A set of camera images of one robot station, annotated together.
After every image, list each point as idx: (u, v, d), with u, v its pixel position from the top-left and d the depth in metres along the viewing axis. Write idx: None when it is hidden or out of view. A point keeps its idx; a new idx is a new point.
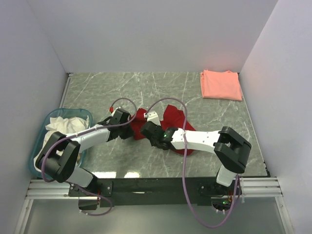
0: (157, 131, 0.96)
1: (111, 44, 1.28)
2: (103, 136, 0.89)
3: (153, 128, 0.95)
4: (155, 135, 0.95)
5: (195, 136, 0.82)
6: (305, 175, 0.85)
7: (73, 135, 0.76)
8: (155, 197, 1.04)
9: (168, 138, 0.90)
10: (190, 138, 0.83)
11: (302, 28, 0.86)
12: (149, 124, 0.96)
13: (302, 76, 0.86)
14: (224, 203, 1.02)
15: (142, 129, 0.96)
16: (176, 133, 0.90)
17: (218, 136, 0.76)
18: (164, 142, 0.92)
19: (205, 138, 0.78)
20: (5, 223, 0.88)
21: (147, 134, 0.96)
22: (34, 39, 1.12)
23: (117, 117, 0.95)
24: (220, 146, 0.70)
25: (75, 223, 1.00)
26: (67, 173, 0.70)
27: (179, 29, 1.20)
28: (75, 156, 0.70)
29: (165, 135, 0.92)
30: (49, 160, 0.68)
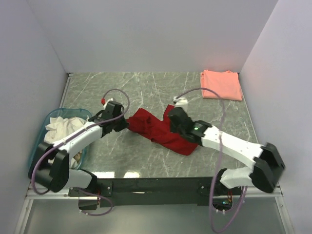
0: (187, 120, 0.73)
1: (111, 44, 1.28)
2: (95, 135, 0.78)
3: (184, 116, 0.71)
4: (184, 125, 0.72)
5: (233, 141, 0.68)
6: (305, 175, 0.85)
7: (60, 143, 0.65)
8: (155, 197, 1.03)
9: (199, 133, 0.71)
10: (227, 142, 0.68)
11: (301, 29, 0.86)
12: (182, 110, 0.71)
13: (302, 76, 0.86)
14: (224, 203, 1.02)
15: (173, 114, 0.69)
16: (209, 130, 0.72)
17: (259, 151, 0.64)
18: (191, 134, 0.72)
19: (244, 148, 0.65)
20: (5, 223, 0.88)
21: (176, 121, 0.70)
22: (35, 39, 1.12)
23: (109, 110, 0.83)
24: (261, 162, 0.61)
25: (75, 223, 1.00)
26: (61, 182, 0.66)
27: (179, 29, 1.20)
28: (66, 164, 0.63)
29: (195, 128, 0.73)
30: (39, 172, 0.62)
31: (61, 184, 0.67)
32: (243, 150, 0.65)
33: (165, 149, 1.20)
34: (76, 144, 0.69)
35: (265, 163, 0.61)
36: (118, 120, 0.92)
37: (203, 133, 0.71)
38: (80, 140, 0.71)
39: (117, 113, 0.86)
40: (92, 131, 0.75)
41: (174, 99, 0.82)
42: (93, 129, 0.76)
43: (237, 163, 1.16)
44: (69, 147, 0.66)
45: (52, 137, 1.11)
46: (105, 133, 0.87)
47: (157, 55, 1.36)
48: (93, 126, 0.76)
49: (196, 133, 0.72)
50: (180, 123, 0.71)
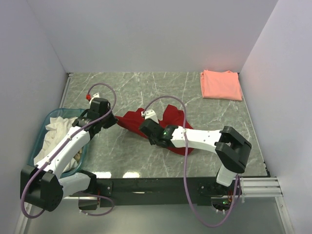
0: (157, 128, 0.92)
1: (111, 44, 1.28)
2: (83, 140, 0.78)
3: (153, 125, 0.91)
4: (155, 133, 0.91)
5: (196, 135, 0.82)
6: (304, 174, 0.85)
7: (44, 164, 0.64)
8: (154, 197, 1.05)
9: (168, 137, 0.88)
10: (191, 136, 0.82)
11: (301, 29, 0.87)
12: (150, 120, 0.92)
13: (302, 76, 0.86)
14: (224, 203, 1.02)
15: (143, 126, 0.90)
16: (176, 131, 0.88)
17: (219, 136, 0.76)
18: (163, 140, 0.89)
19: (206, 137, 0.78)
20: (4, 223, 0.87)
21: (148, 131, 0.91)
22: (34, 38, 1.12)
23: (94, 109, 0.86)
24: (221, 145, 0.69)
25: (75, 223, 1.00)
26: (55, 200, 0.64)
27: (179, 28, 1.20)
28: (56, 184, 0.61)
29: (165, 133, 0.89)
30: (31, 194, 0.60)
31: (57, 201, 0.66)
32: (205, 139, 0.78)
33: (165, 149, 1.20)
34: (63, 159, 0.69)
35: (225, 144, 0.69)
36: (105, 119, 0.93)
37: (170, 135, 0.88)
38: (67, 153, 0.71)
39: (103, 111, 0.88)
40: (78, 139, 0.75)
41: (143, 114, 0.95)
42: (78, 137, 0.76)
43: None
44: (55, 165, 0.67)
45: (52, 137, 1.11)
46: (93, 134, 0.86)
47: (157, 55, 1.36)
48: (78, 133, 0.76)
49: (166, 137, 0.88)
50: (152, 131, 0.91)
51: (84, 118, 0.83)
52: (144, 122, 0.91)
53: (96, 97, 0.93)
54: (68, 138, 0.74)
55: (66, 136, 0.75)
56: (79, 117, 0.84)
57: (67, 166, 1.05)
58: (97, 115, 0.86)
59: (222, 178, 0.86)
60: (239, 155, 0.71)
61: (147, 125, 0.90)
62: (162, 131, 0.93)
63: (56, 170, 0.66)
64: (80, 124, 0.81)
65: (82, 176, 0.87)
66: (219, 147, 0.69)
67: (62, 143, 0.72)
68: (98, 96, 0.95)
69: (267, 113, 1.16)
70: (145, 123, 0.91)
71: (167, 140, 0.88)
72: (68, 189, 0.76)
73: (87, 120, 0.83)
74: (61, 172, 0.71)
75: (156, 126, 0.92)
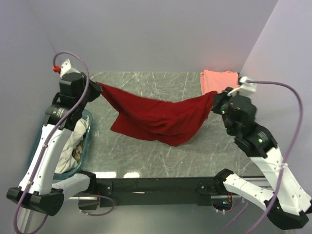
0: (252, 124, 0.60)
1: (111, 44, 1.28)
2: (63, 139, 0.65)
3: (247, 117, 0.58)
4: (243, 126, 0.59)
5: (291, 184, 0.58)
6: (305, 175, 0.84)
7: (27, 186, 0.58)
8: (155, 197, 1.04)
9: (260, 149, 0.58)
10: (286, 180, 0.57)
11: (302, 28, 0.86)
12: (254, 108, 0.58)
13: (302, 76, 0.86)
14: (224, 203, 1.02)
15: (240, 107, 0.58)
16: (272, 150, 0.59)
17: (306, 206, 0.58)
18: (248, 141, 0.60)
19: (297, 197, 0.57)
20: (5, 222, 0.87)
21: (238, 115, 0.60)
22: (34, 39, 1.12)
23: (67, 93, 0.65)
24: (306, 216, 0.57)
25: (76, 223, 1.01)
26: (56, 204, 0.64)
27: (178, 29, 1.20)
28: (48, 196, 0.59)
29: (260, 140, 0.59)
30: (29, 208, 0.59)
31: (60, 201, 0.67)
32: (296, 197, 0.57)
33: (165, 149, 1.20)
34: (46, 171, 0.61)
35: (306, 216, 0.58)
36: (87, 98, 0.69)
37: (260, 144, 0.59)
38: (48, 162, 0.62)
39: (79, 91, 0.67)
40: (54, 143, 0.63)
41: (242, 81, 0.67)
42: (55, 140, 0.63)
43: (237, 163, 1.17)
44: (39, 184, 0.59)
45: None
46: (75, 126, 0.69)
47: (157, 55, 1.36)
48: (53, 136, 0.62)
49: (254, 140, 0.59)
50: (243, 121, 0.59)
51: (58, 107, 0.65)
52: (245, 103, 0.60)
53: (67, 68, 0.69)
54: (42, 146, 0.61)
55: (40, 145, 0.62)
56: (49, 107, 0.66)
57: (67, 166, 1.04)
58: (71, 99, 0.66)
59: (233, 189, 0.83)
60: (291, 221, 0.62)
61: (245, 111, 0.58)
62: (255, 131, 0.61)
63: (43, 187, 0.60)
64: (53, 119, 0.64)
65: (81, 177, 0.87)
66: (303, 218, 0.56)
67: (38, 153, 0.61)
68: (68, 64, 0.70)
69: (267, 113, 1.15)
70: (243, 105, 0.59)
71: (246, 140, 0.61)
72: (68, 190, 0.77)
73: (60, 110, 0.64)
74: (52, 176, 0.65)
75: (254, 121, 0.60)
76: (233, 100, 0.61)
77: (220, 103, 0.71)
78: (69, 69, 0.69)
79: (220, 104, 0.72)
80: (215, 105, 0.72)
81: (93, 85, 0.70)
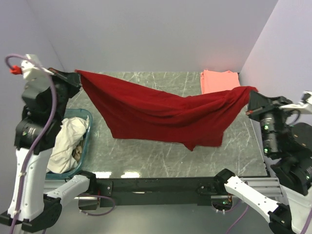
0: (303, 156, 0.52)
1: (111, 44, 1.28)
2: (44, 158, 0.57)
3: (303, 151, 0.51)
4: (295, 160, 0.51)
5: None
6: None
7: (16, 213, 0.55)
8: (155, 197, 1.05)
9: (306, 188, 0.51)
10: None
11: (302, 29, 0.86)
12: None
13: (303, 76, 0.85)
14: (224, 203, 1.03)
15: (305, 143, 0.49)
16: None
17: None
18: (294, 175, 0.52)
19: None
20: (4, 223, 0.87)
21: (294, 147, 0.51)
22: (34, 38, 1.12)
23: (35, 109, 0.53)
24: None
25: (75, 223, 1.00)
26: (54, 214, 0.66)
27: (178, 29, 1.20)
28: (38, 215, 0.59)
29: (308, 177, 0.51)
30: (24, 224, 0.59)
31: (58, 207, 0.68)
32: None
33: (165, 149, 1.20)
34: (32, 198, 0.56)
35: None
36: (63, 104, 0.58)
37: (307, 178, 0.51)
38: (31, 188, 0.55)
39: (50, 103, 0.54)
40: (33, 169, 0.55)
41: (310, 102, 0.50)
42: (33, 167, 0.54)
43: (237, 163, 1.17)
44: (27, 212, 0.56)
45: None
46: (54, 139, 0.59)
47: (157, 55, 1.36)
48: (29, 163, 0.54)
49: (302, 177, 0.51)
50: (297, 155, 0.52)
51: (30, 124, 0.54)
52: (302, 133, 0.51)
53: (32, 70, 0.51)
54: (20, 176, 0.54)
55: (17, 174, 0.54)
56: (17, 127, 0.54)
57: (67, 166, 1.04)
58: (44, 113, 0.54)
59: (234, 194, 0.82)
60: None
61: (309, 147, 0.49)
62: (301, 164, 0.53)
63: (33, 211, 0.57)
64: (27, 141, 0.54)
65: (80, 179, 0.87)
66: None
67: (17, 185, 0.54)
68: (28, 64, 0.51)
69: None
70: (307, 140, 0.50)
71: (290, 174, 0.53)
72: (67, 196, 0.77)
73: (31, 129, 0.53)
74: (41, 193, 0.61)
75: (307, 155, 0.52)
76: (296, 129, 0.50)
77: (262, 114, 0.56)
78: (29, 73, 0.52)
79: (260, 115, 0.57)
80: (255, 115, 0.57)
81: (69, 81, 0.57)
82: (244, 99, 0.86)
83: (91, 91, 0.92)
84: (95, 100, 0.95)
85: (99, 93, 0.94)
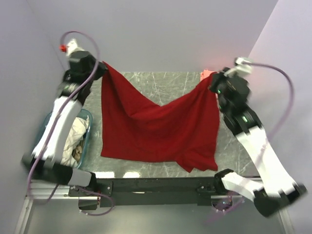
0: (243, 105, 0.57)
1: (111, 45, 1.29)
2: (74, 112, 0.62)
3: (241, 98, 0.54)
4: (235, 108, 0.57)
5: (273, 162, 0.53)
6: (304, 175, 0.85)
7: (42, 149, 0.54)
8: (155, 197, 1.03)
9: (243, 128, 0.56)
10: (268, 160, 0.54)
11: (302, 29, 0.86)
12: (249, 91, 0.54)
13: (302, 76, 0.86)
14: (224, 203, 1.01)
15: (234, 87, 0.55)
16: (256, 131, 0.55)
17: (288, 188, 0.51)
18: (235, 121, 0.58)
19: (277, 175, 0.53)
20: (6, 223, 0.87)
21: (231, 96, 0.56)
22: (35, 39, 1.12)
23: (77, 70, 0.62)
24: (288, 200, 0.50)
25: (75, 223, 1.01)
26: (68, 175, 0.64)
27: (178, 29, 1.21)
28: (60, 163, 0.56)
29: (245, 120, 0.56)
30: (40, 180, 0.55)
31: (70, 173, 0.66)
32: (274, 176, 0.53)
33: None
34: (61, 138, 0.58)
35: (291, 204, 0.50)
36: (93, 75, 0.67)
37: (248, 127, 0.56)
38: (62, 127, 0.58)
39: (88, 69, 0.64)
40: (69, 111, 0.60)
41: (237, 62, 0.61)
42: (68, 108, 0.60)
43: (237, 163, 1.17)
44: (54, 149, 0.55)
45: None
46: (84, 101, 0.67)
47: (157, 55, 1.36)
48: (67, 105, 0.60)
49: (240, 121, 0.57)
50: (235, 103, 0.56)
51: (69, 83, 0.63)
52: (231, 79, 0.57)
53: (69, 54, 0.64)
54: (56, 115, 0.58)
55: (53, 115, 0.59)
56: (61, 83, 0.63)
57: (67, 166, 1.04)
58: (82, 77, 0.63)
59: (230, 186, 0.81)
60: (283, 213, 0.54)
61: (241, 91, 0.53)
62: (243, 112, 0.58)
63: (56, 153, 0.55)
64: (65, 93, 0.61)
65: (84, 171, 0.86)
66: (281, 200, 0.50)
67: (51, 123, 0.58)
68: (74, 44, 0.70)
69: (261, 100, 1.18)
70: (238, 87, 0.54)
71: (234, 128, 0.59)
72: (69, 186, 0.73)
73: (71, 86, 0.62)
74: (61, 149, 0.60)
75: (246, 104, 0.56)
76: (230, 79, 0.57)
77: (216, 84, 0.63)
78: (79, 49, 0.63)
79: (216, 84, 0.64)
80: (211, 85, 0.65)
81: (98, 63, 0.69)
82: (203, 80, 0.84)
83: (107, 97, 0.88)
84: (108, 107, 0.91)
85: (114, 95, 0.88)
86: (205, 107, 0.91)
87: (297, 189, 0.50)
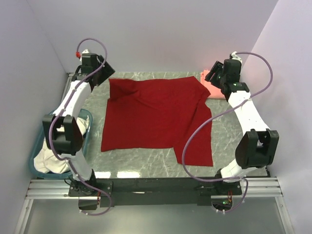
0: (235, 76, 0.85)
1: (111, 44, 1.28)
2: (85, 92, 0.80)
3: (234, 68, 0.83)
4: (228, 76, 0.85)
5: (251, 110, 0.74)
6: (305, 174, 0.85)
7: (61, 110, 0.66)
8: (155, 197, 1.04)
9: (233, 89, 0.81)
10: (247, 109, 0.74)
11: (301, 29, 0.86)
12: (239, 65, 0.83)
13: (302, 76, 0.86)
14: (224, 203, 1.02)
15: (228, 60, 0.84)
16: (243, 92, 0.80)
17: (261, 129, 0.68)
18: (228, 86, 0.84)
19: (253, 120, 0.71)
20: (5, 223, 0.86)
21: (226, 68, 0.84)
22: (35, 38, 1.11)
23: (87, 63, 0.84)
24: (255, 134, 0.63)
25: (76, 224, 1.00)
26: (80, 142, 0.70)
27: (178, 29, 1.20)
28: (75, 125, 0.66)
29: (235, 85, 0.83)
30: (57, 140, 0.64)
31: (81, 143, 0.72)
32: (251, 119, 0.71)
33: (165, 149, 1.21)
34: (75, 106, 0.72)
35: (257, 138, 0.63)
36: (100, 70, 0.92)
37: (236, 89, 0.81)
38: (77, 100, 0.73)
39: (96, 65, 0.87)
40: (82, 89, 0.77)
41: (233, 53, 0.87)
42: (82, 87, 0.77)
43: None
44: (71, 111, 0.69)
45: None
46: (92, 88, 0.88)
47: (157, 55, 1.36)
48: (81, 85, 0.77)
49: (231, 85, 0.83)
50: (227, 73, 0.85)
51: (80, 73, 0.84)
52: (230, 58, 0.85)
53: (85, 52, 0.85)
54: (72, 89, 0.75)
55: (70, 89, 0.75)
56: (74, 74, 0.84)
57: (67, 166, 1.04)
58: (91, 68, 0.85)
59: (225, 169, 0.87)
60: (254, 157, 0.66)
61: (231, 63, 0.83)
62: (234, 81, 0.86)
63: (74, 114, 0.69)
64: (78, 79, 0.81)
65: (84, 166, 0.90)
66: (250, 132, 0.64)
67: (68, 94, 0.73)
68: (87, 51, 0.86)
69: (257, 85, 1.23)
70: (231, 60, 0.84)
71: (226, 92, 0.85)
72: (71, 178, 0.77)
73: (83, 74, 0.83)
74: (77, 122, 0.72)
75: (236, 74, 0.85)
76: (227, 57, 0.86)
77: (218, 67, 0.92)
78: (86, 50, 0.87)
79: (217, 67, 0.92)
80: (210, 72, 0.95)
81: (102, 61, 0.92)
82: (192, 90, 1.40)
83: (122, 91, 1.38)
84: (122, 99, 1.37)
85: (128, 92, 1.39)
86: (196, 112, 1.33)
87: (267, 130, 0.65)
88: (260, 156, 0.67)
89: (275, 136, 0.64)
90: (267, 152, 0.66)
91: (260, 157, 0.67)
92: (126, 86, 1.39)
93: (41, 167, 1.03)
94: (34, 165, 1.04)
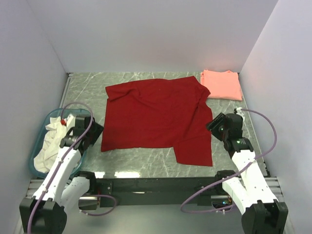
0: (237, 131, 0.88)
1: (111, 44, 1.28)
2: (74, 159, 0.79)
3: (236, 125, 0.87)
4: (230, 132, 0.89)
5: (256, 176, 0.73)
6: (305, 174, 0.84)
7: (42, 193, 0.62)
8: (155, 197, 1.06)
9: (236, 146, 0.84)
10: (251, 174, 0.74)
11: (303, 29, 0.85)
12: (240, 121, 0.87)
13: (302, 76, 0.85)
14: (224, 203, 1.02)
15: (230, 116, 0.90)
16: (246, 151, 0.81)
17: (269, 200, 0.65)
18: (232, 143, 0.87)
19: (260, 188, 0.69)
20: (6, 223, 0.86)
21: (229, 124, 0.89)
22: (35, 38, 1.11)
23: (80, 126, 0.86)
24: (263, 208, 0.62)
25: (75, 224, 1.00)
26: (61, 224, 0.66)
27: (178, 29, 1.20)
28: (58, 208, 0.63)
29: (238, 142, 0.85)
30: (35, 225, 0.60)
31: (63, 224, 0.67)
32: (257, 187, 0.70)
33: (165, 149, 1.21)
34: (60, 182, 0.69)
35: (265, 211, 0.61)
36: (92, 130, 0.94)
37: (240, 147, 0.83)
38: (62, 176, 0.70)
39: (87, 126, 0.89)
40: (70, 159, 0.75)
41: (237, 109, 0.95)
42: (70, 158, 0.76)
43: None
44: (53, 192, 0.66)
45: (52, 137, 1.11)
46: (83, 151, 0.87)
47: (157, 55, 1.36)
48: (69, 154, 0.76)
49: (234, 142, 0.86)
50: (230, 128, 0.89)
51: (70, 137, 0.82)
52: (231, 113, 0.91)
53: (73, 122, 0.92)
54: (59, 162, 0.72)
55: (58, 159, 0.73)
56: (65, 136, 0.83)
57: None
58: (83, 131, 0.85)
59: (228, 188, 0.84)
60: (260, 229, 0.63)
61: (233, 120, 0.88)
62: (238, 137, 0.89)
63: (55, 196, 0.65)
64: (68, 144, 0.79)
65: (81, 181, 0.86)
66: (257, 205, 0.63)
67: (55, 166, 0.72)
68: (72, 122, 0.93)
69: (261, 103, 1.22)
70: (232, 116, 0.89)
71: (229, 148, 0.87)
72: (70, 201, 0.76)
73: (73, 138, 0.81)
74: (59, 200, 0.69)
75: (238, 131, 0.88)
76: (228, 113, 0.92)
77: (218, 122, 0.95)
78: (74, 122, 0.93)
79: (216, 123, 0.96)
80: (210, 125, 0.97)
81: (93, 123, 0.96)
82: (195, 91, 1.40)
83: (125, 92, 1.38)
84: (125, 101, 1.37)
85: (131, 94, 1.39)
86: (197, 114, 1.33)
87: (277, 204, 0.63)
88: (269, 227, 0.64)
89: (284, 209, 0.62)
90: (276, 224, 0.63)
91: (268, 228, 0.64)
92: (129, 88, 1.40)
93: (41, 167, 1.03)
94: (34, 166, 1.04)
